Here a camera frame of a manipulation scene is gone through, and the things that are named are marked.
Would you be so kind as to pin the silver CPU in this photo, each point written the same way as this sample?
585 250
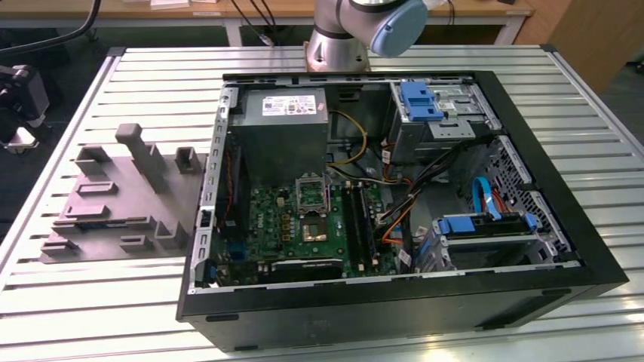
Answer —
22 136

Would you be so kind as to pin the CPU socket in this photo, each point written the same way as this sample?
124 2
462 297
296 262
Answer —
313 230

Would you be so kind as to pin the grey parts rack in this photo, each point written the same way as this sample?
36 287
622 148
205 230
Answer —
130 188

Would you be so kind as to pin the RAM stick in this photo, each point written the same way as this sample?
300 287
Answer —
369 226
100 225

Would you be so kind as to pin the small white box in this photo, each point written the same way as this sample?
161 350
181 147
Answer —
170 3

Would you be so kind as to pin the grey power supply unit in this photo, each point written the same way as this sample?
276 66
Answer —
281 151

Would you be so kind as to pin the green motherboard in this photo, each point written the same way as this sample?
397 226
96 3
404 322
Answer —
266 222

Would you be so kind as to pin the blue board connector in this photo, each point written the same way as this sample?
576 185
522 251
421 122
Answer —
237 252

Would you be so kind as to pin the blue VGA port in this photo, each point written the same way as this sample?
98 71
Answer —
212 274

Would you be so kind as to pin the metal locking lever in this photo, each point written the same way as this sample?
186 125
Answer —
328 200

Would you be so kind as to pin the black graphics card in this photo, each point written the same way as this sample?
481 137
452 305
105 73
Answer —
304 265

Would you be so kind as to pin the black RAM slot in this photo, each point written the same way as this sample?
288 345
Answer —
350 226
356 226

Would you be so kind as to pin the blue plastic drive carrier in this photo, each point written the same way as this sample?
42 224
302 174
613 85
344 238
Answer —
417 102

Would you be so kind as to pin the grey metal drive cage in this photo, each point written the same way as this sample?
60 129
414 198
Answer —
452 130

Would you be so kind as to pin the black PC case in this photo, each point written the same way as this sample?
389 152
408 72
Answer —
352 313

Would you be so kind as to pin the hard disk in blue carrier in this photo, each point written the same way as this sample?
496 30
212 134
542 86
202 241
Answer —
460 225

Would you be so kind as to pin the grey metal disk bay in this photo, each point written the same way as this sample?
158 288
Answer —
493 241

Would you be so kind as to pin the brown wooden cabinet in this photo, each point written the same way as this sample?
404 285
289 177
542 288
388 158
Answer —
593 37

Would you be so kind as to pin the wooden desk white frame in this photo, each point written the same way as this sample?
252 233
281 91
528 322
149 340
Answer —
477 9

